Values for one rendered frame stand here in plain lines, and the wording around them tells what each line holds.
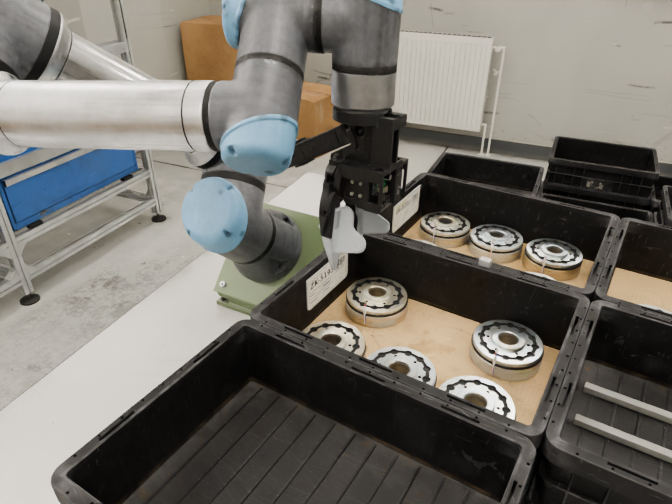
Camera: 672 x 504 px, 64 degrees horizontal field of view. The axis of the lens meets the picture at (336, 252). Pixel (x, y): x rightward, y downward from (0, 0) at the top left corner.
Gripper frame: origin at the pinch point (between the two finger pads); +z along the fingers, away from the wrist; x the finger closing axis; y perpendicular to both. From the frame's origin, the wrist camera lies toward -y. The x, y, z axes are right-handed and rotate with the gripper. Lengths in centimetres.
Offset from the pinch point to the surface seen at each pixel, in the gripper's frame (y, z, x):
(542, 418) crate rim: 30.5, 7.9, -7.8
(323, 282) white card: -7.1, 10.9, 6.7
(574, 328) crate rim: 30.4, 8.0, 12.0
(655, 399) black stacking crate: 42.5, 16.7, 14.7
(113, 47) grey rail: -186, 0, 109
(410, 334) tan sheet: 7.9, 16.7, 9.3
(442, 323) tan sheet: 11.2, 16.4, 14.6
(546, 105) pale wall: -34, 42, 324
